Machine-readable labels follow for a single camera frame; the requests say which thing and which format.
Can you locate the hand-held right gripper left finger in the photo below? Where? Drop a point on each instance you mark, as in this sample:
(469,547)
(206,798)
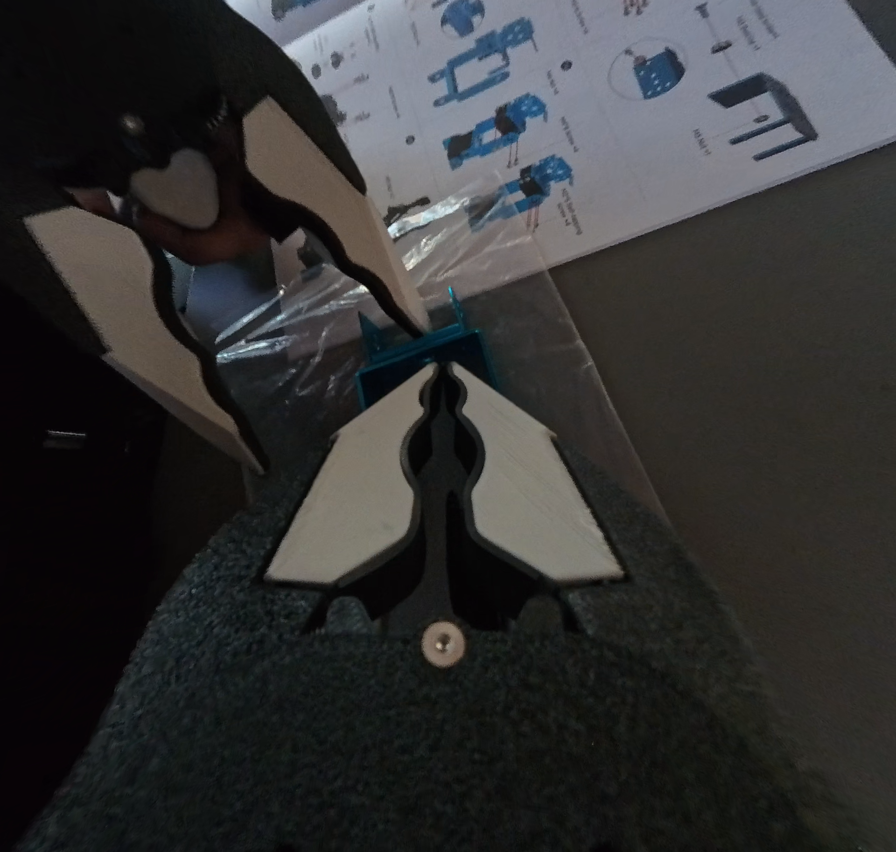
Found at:
(350,509)

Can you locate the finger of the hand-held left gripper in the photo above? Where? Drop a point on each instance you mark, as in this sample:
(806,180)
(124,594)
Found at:
(91,271)
(315,166)

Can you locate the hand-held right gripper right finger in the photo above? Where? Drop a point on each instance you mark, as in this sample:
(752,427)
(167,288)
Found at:
(539,509)

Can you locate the long blue U bracket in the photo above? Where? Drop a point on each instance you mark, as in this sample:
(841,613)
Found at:
(374,386)

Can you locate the person's left hand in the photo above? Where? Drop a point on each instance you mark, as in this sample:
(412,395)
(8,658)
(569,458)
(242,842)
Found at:
(224,239)

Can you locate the clear plastic bag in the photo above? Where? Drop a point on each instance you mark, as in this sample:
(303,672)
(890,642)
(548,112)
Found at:
(532,376)

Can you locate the assembly instruction booklet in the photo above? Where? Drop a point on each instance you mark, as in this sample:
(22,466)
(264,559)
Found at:
(616,187)

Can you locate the person's dark clothing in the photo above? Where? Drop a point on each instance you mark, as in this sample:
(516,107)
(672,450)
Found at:
(56,586)

